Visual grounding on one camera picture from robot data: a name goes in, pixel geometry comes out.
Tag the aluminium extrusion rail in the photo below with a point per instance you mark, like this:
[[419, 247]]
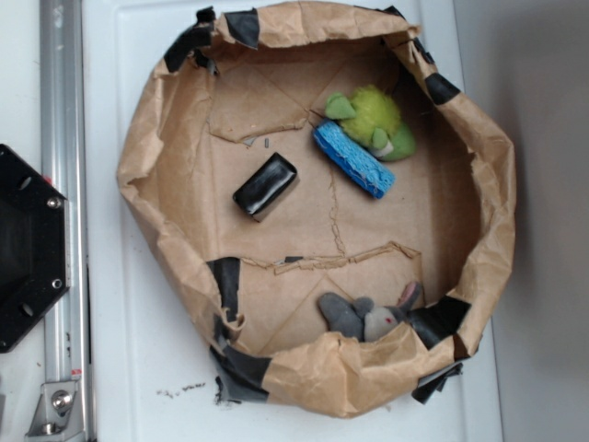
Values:
[[67, 324]]

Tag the metal corner bracket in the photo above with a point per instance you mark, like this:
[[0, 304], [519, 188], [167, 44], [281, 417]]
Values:
[[58, 415]]

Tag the brown paper bin with tape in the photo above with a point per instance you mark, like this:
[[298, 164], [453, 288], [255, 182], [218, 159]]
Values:
[[232, 90]]

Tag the blue sponge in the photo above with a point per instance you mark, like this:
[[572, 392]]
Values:
[[353, 160]]

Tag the black rectangular box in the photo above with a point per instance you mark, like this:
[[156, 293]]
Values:
[[266, 187]]

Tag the green plush toy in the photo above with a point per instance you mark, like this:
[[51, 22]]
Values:
[[373, 120]]

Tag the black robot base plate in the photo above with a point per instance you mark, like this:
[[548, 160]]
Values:
[[33, 248]]

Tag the grey plush mouse toy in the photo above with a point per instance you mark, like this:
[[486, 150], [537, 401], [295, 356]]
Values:
[[363, 319]]

